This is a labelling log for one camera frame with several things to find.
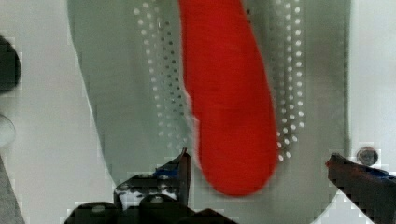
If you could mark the green perforated strainer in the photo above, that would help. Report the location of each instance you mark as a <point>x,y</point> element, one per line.
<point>129,54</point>

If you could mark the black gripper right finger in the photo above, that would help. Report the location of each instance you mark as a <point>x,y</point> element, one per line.
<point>372,190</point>

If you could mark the red ketchup bottle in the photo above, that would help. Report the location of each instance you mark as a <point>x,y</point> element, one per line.
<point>233,122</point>

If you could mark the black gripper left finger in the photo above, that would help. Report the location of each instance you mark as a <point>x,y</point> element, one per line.
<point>172,179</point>

